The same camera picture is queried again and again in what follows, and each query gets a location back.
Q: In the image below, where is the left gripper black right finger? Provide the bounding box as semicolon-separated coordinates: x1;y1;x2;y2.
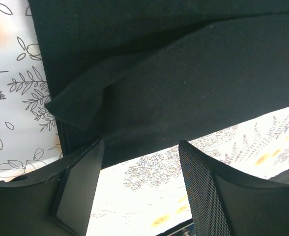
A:
178;140;289;236

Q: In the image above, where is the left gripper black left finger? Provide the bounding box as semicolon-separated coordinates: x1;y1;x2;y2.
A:
0;139;104;236

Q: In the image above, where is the black t shirt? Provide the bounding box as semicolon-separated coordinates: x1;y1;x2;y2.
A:
29;0;289;168

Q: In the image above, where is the floral patterned table mat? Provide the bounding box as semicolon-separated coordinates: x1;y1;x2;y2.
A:
0;0;289;236

